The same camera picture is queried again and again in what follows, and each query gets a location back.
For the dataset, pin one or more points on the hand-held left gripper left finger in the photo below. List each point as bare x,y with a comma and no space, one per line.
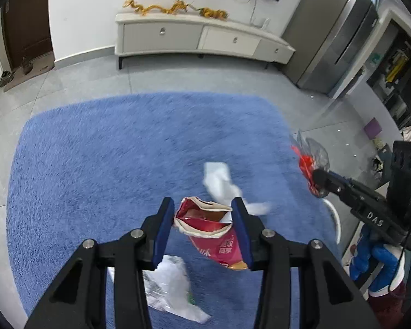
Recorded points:
164,233

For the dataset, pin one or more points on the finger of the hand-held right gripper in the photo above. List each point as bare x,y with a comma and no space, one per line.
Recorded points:
335,183

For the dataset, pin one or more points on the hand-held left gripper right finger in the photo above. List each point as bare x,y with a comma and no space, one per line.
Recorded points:
241,236

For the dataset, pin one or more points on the clear bag red print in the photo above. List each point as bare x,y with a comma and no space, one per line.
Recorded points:
308,164

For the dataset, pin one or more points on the grey trash can white rim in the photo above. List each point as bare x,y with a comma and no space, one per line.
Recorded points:
336,219

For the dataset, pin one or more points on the red foil snack wrapper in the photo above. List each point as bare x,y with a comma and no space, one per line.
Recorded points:
205,240

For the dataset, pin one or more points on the clear plastic wrapper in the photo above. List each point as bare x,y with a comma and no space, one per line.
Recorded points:
167,284

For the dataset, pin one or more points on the white tissue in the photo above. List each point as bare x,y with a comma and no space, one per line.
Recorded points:
219,181

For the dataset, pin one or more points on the purple bin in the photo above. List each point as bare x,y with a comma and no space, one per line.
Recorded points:
372,127

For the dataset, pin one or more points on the blue fluffy mat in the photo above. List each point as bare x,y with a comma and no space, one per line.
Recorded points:
123,161

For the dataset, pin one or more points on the person's red pants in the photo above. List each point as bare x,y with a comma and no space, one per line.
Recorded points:
387,301

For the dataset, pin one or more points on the yellow hanging garment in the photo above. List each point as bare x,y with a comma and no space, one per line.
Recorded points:
396,67

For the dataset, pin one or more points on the teal bag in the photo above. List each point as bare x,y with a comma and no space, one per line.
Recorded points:
375,57

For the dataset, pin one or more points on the grey double-door fridge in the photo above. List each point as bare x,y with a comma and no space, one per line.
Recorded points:
328,34

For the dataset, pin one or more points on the white power strip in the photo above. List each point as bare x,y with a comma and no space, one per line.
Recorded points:
264,22

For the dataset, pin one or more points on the white grey television stand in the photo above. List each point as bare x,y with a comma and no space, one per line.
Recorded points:
178,34

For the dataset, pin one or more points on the gold tiger figurine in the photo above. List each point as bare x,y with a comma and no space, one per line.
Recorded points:
212,13

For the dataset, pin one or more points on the dark shoe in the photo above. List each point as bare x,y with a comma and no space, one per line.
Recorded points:
27,66
6,78

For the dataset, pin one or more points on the gold dragon figurine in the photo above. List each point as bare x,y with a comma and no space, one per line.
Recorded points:
154,8

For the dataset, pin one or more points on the brown entrance door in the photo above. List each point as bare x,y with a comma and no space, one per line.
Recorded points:
27,24

